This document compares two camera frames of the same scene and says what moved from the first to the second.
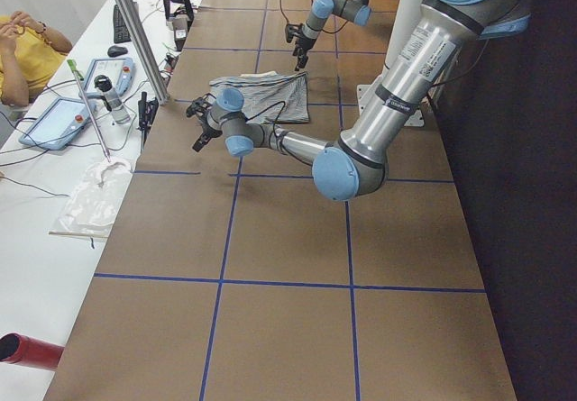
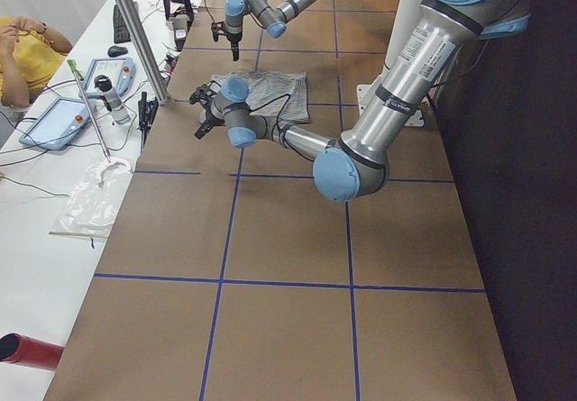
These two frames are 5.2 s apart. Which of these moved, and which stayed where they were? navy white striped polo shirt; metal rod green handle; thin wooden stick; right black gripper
Moved: right black gripper
Stayed: thin wooden stick; navy white striped polo shirt; metal rod green handle
